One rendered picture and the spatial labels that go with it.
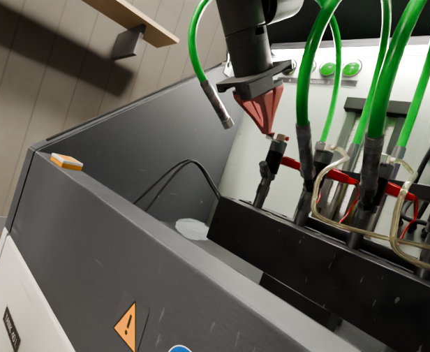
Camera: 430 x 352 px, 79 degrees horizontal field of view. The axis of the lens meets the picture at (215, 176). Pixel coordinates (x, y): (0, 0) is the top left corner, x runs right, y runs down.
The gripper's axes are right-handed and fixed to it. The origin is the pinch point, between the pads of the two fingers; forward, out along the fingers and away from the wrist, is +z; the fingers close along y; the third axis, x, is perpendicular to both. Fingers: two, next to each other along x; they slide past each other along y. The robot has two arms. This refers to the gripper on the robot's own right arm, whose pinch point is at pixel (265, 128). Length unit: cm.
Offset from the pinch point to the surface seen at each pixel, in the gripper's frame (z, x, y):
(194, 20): -18.2, 10.3, -0.6
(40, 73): -29, 214, -9
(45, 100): -11, 215, -16
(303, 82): -8.0, -10.9, -3.2
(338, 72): -0.3, 5.1, 29.6
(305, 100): -6.0, -10.9, -3.2
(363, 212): 11.1, -15.2, 0.3
